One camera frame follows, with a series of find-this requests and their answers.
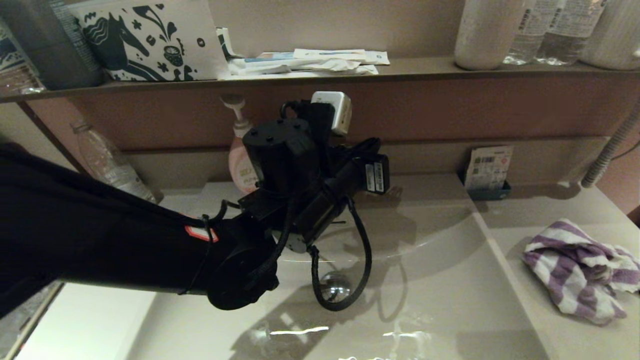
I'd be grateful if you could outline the purple white striped towel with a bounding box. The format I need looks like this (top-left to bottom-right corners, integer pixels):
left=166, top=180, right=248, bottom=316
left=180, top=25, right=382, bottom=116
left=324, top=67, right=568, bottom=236
left=519, top=218, right=640, bottom=326

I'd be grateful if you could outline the white ceramic sink basin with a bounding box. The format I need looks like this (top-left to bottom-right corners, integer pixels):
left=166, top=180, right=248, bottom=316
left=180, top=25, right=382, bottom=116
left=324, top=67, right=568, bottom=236
left=120, top=175, right=551, bottom=360

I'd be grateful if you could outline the chrome drain stopper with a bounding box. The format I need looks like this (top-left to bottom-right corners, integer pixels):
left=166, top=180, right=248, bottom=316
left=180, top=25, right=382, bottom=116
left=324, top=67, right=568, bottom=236
left=318, top=270, right=353, bottom=305

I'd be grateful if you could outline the white toothbrush packet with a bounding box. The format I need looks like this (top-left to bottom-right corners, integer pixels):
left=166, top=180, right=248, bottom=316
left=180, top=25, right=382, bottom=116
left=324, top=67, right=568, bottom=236
left=293, top=47, right=391, bottom=66

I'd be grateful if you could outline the crumpled white plastic wrapper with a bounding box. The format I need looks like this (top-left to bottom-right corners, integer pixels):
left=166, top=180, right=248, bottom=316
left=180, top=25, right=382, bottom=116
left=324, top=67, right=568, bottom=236
left=229, top=57, right=380, bottom=79

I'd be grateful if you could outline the pink soap pump bottle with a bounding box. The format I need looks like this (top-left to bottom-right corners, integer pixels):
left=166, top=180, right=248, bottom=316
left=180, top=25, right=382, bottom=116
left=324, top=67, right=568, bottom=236
left=220, top=94, right=262, bottom=196

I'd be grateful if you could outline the blue white sachet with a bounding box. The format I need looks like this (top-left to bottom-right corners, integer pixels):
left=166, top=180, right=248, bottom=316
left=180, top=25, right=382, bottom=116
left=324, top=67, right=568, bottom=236
left=245, top=51, right=301, bottom=63

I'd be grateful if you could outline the dark blue card holder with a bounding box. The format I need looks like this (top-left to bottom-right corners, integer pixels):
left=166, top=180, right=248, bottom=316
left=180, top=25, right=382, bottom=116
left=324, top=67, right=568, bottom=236
left=459, top=172, right=512, bottom=202

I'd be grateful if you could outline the white cylindrical cup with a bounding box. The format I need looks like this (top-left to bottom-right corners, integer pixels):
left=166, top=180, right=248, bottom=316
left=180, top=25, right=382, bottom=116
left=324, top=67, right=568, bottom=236
left=454, top=0, right=525, bottom=71

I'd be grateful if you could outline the small white printed packet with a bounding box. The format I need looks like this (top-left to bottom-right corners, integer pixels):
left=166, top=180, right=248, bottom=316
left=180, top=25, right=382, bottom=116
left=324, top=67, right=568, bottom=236
left=216, top=27, right=244, bottom=60

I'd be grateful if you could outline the clear labelled water bottle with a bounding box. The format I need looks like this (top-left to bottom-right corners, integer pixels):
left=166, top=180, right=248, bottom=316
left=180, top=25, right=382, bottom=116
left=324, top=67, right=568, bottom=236
left=532, top=0, right=607, bottom=66
left=502, top=0, right=556, bottom=66

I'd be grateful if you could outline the clear bottle with white label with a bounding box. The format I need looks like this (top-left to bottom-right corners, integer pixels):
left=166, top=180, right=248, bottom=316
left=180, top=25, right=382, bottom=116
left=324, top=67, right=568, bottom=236
left=70, top=120, right=158, bottom=203

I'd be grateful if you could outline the white box with horse print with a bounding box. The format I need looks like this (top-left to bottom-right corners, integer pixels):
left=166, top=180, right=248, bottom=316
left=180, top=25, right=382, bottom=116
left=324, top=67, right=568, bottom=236
left=67, top=0, right=231, bottom=82

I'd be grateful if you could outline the white ribbed container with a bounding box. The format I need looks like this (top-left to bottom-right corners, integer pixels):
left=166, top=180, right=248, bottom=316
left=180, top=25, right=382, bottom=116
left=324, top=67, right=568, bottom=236
left=576, top=0, right=640, bottom=71

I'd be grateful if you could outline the shrink-wrapped water bottle pack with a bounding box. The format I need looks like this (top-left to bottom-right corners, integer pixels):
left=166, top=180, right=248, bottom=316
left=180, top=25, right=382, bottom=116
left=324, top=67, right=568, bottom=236
left=0, top=282, right=65, bottom=351

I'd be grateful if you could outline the dark grey cylindrical bottle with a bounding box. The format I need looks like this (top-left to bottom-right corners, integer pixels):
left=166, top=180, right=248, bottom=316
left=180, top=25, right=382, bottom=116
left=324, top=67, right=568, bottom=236
left=2, top=0, right=107, bottom=91

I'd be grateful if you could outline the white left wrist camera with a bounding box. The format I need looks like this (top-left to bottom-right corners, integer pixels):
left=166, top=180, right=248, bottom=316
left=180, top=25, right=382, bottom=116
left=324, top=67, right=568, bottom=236
left=310, top=91, right=353, bottom=137

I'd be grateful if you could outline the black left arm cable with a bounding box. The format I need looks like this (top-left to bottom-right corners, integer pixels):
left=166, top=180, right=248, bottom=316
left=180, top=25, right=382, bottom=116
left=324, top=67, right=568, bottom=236
left=309, top=197, right=374, bottom=312

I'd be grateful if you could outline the brown wall shelf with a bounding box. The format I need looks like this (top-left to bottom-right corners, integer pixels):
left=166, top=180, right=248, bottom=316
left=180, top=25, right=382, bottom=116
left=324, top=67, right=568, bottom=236
left=0, top=55, right=640, bottom=105

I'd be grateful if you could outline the grey corrugated hose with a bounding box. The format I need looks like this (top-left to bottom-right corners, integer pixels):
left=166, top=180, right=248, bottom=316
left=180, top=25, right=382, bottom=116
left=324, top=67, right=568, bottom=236
left=579, top=97, right=640, bottom=190

